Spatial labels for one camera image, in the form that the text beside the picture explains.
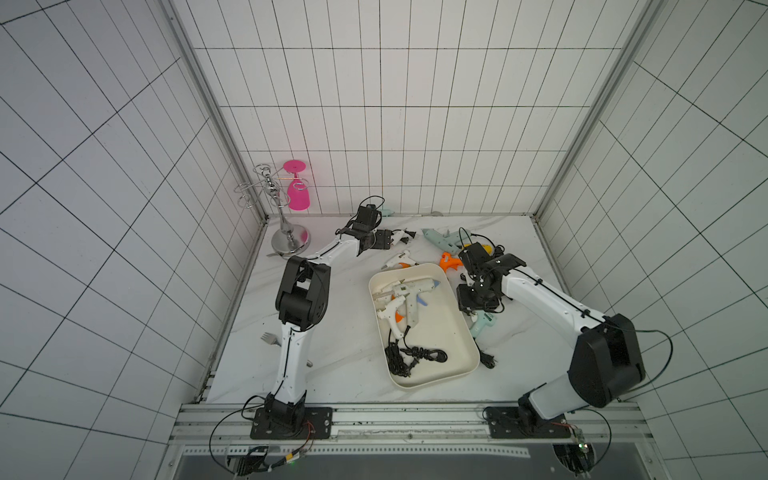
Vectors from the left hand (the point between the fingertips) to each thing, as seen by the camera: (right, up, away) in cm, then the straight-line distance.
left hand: (375, 240), depth 104 cm
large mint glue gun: (+28, 0, +3) cm, 28 cm away
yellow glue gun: (+41, -3, +3) cm, 42 cm away
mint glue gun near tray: (+35, -24, -15) cm, 45 cm away
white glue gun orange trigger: (+10, +2, +6) cm, 12 cm away
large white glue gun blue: (+12, -16, -11) cm, 22 cm away
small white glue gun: (+5, -22, -17) cm, 28 cm away
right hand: (+25, -19, -19) cm, 37 cm away
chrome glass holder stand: (-34, 0, +6) cm, 35 cm away
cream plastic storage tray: (+21, -26, -14) cm, 37 cm away
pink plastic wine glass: (-27, +17, -2) cm, 32 cm away
